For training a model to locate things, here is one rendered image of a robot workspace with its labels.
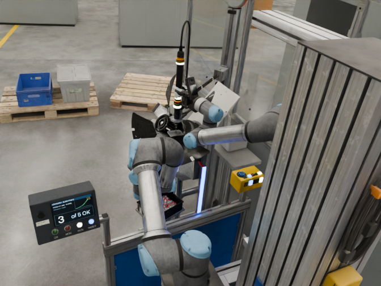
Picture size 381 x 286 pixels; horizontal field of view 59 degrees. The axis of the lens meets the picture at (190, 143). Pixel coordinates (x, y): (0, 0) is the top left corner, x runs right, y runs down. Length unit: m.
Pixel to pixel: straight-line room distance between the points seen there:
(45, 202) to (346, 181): 1.13
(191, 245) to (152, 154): 0.39
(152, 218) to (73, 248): 1.74
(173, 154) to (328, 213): 0.74
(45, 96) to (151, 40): 3.31
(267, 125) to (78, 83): 3.53
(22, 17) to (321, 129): 8.59
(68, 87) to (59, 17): 4.44
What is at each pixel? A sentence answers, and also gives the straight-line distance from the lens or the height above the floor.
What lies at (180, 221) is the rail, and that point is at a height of 0.86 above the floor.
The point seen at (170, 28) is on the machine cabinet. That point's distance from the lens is 7.39.
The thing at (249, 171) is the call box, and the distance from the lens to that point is 1.99.
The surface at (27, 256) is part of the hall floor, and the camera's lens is 3.02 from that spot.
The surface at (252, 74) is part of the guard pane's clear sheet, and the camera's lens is 2.50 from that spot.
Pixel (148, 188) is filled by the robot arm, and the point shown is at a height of 1.37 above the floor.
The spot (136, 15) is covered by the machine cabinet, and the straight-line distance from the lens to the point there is 7.26.
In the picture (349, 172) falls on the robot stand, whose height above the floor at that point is 1.83.
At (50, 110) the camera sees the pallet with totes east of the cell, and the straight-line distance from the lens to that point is 4.68.
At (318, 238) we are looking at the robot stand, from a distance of 0.90.
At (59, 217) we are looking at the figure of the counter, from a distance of 1.54.
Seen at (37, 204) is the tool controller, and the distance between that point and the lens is 1.51.
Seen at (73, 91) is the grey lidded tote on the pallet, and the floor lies 0.31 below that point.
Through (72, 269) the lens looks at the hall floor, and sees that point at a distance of 2.85.
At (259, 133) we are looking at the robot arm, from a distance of 1.40.
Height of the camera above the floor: 2.23
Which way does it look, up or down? 33 degrees down
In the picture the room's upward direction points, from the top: 5 degrees clockwise
